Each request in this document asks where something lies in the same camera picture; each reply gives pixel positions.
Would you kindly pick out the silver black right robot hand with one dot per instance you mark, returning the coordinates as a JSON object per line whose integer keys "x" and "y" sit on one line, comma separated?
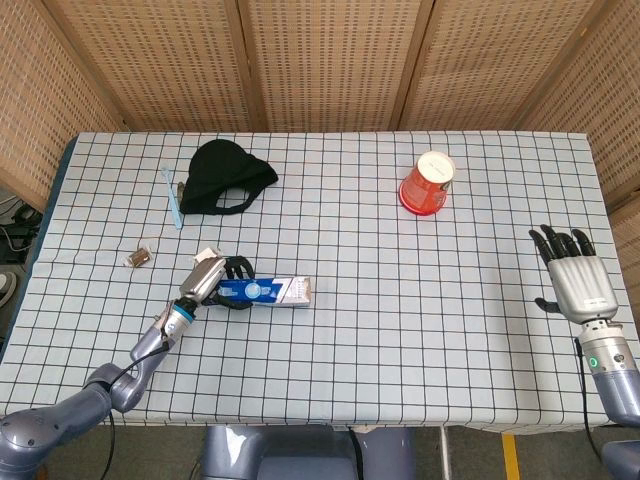
{"x": 582, "y": 287}

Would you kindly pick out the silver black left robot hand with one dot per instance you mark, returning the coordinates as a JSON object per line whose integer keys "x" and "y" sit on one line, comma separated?
{"x": 202, "y": 280}

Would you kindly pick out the blue white toothpaste box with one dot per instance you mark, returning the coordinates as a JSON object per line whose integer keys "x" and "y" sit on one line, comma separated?
{"x": 280, "y": 291}

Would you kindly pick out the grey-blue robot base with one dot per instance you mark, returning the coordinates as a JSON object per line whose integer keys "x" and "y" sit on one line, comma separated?
{"x": 300, "y": 455}

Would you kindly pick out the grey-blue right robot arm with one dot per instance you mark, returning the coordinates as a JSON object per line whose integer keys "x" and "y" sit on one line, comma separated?
{"x": 610, "y": 360}

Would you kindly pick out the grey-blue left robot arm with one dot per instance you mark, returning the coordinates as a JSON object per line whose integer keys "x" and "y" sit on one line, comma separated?
{"x": 150, "y": 345}

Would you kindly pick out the white wrapped candy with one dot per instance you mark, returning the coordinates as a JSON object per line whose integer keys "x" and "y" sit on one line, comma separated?
{"x": 204, "y": 256}

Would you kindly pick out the brown wrapped candy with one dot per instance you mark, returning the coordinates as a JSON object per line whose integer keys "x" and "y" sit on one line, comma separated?
{"x": 138, "y": 257}

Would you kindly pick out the light blue toothbrush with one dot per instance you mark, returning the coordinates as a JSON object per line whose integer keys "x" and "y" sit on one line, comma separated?
{"x": 172, "y": 200}

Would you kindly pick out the black cap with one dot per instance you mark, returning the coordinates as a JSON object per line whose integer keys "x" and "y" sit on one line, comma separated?
{"x": 215, "y": 165}

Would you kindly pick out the checkered light blue tablecloth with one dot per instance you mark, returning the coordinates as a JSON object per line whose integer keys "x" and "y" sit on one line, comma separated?
{"x": 350, "y": 225}

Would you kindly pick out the bamboo screen panel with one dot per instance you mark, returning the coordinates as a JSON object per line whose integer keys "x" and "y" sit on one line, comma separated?
{"x": 160, "y": 60}
{"x": 500, "y": 60}
{"x": 330, "y": 60}
{"x": 45, "y": 100}
{"x": 605, "y": 110}

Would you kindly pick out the yellow floor tape strip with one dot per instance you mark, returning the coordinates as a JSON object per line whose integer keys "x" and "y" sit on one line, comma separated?
{"x": 511, "y": 460}

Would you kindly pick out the red paper cup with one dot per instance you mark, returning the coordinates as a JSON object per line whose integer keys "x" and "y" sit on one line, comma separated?
{"x": 422, "y": 190}

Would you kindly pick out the grey white shoe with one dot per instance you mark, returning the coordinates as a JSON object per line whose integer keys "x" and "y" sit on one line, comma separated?
{"x": 6, "y": 287}

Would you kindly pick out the white table leg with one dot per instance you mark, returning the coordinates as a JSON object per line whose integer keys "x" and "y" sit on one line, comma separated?
{"x": 443, "y": 450}

